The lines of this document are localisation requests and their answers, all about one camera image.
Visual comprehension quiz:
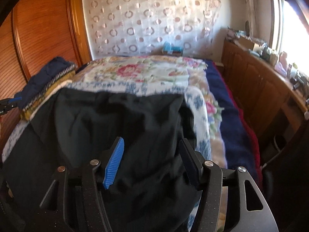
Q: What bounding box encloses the navy blue blanket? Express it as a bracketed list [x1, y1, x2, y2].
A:
[205, 59, 260, 181]

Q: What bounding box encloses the pink floral quilt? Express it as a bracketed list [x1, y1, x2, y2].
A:
[73, 55, 227, 168]

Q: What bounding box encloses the folded navy clothes stack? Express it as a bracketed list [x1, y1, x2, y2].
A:
[15, 57, 77, 110]

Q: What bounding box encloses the black garment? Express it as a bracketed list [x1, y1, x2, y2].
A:
[3, 88, 200, 231]

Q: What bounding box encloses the blue white floral bedspread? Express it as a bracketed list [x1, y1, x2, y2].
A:
[2, 82, 211, 231]

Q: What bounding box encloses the wooden sideboard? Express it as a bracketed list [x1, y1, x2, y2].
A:
[220, 39, 309, 150]

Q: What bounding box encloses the window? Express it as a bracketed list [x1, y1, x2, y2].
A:
[271, 0, 308, 75]

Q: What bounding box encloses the wooden wardrobe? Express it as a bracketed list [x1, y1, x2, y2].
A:
[0, 0, 92, 150]

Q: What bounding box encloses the teal box on headboard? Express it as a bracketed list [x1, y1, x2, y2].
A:
[162, 42, 183, 57]

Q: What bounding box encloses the circle patterned curtain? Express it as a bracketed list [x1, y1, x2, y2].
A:
[83, 0, 221, 59]

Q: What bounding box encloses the clutter on sideboard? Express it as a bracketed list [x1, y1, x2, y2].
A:
[225, 27, 308, 109]

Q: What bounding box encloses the yellow patterned folded cloth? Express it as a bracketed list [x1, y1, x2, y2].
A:
[19, 71, 76, 120]

